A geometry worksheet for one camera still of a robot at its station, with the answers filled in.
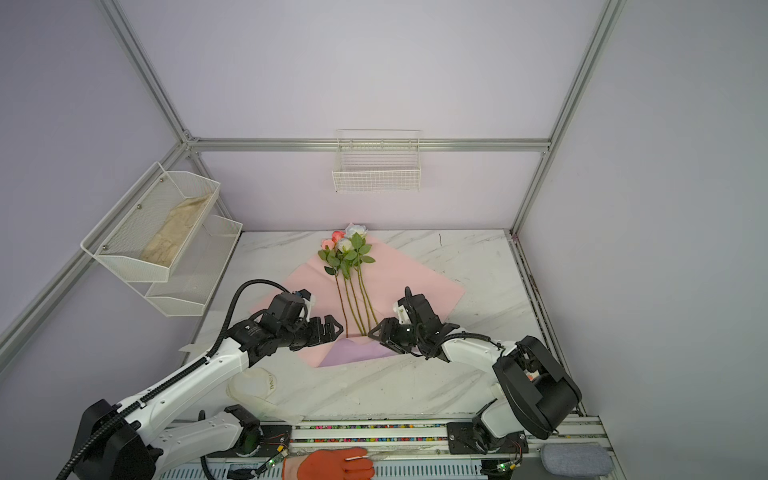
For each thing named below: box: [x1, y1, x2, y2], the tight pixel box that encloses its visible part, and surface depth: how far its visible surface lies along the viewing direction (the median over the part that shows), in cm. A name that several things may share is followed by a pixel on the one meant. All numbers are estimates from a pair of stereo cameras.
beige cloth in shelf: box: [140, 194, 212, 267], surface depth 80 cm
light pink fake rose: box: [318, 239, 349, 338], surface depth 110 cm
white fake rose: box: [346, 223, 379, 326], surface depth 110 cm
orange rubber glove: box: [282, 447, 375, 480], surface depth 71 cm
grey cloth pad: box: [540, 442, 615, 478], surface depth 70 cm
